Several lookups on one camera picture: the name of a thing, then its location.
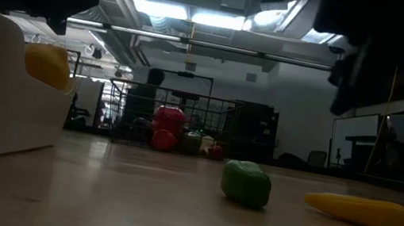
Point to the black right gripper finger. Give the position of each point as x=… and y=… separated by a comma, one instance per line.
x=351, y=79
x=338, y=71

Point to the yellow lemon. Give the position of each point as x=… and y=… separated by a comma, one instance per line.
x=47, y=66

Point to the red bell pepper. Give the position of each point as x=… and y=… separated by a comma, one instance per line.
x=169, y=118

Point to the white garlic bulb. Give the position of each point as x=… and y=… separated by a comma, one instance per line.
x=207, y=142

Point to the whiteboard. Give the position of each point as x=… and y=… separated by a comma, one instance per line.
x=356, y=128

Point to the ceiling light panel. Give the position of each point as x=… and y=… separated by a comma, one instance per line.
x=159, y=8
x=218, y=20

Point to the black office chair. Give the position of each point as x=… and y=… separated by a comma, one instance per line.
x=317, y=158

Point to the person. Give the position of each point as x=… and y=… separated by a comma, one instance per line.
x=143, y=100

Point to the long ceiling pipe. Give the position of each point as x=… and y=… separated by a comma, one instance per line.
x=196, y=42

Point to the yellow chili pepper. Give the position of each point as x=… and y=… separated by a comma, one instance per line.
x=363, y=212

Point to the small green pepper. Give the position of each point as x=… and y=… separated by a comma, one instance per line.
x=245, y=184

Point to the black stand frame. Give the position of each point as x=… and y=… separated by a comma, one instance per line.
x=185, y=74

